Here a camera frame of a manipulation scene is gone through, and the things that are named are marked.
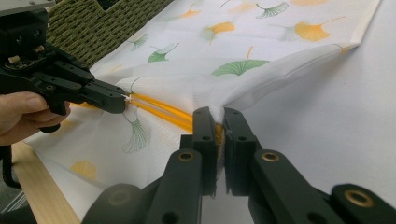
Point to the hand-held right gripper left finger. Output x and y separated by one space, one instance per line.
186 180

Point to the white leaf-print mesh laundry bag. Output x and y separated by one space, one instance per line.
193 62

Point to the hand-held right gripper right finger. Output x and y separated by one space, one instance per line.
267 186

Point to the green woven basket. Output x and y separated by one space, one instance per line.
93 31

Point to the metal floor rail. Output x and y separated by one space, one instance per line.
12 203

